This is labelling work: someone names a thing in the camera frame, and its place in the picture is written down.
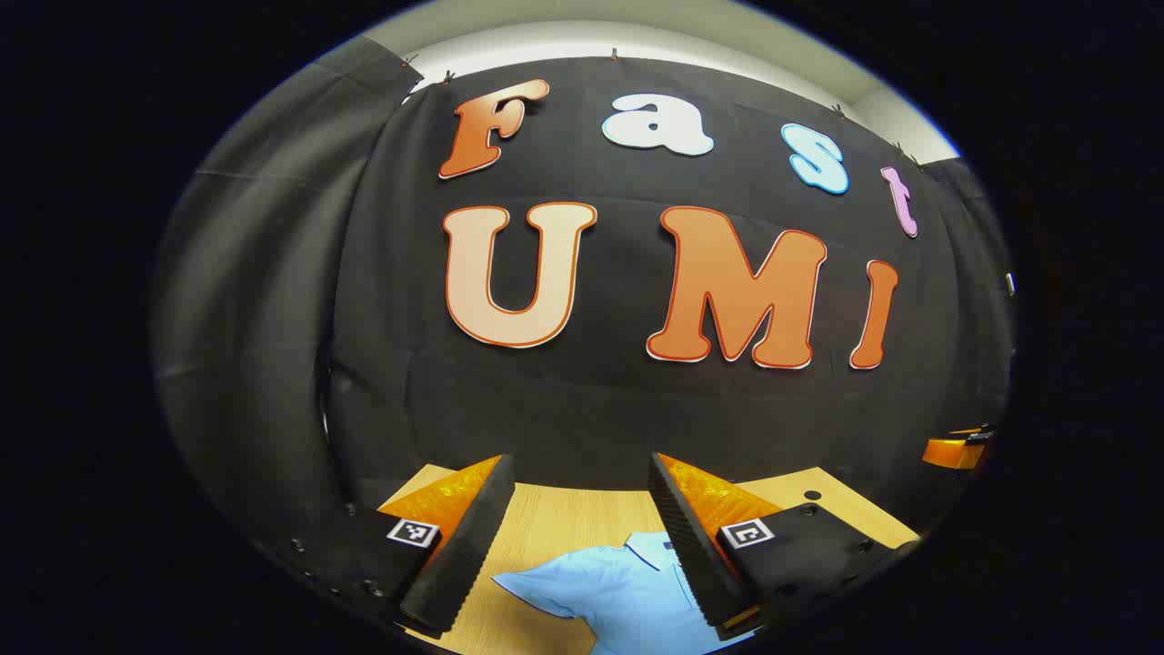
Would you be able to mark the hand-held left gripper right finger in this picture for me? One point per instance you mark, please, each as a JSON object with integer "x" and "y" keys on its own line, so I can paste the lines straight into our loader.
{"x": 691, "y": 546}

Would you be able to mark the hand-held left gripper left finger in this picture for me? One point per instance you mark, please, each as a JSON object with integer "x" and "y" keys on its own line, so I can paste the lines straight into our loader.
{"x": 468, "y": 537}

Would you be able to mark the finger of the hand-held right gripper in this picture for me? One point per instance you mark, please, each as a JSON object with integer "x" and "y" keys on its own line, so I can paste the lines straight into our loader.
{"x": 950, "y": 452}

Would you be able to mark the light blue T-shirt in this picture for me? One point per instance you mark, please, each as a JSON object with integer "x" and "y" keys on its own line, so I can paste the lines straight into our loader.
{"x": 618, "y": 591}

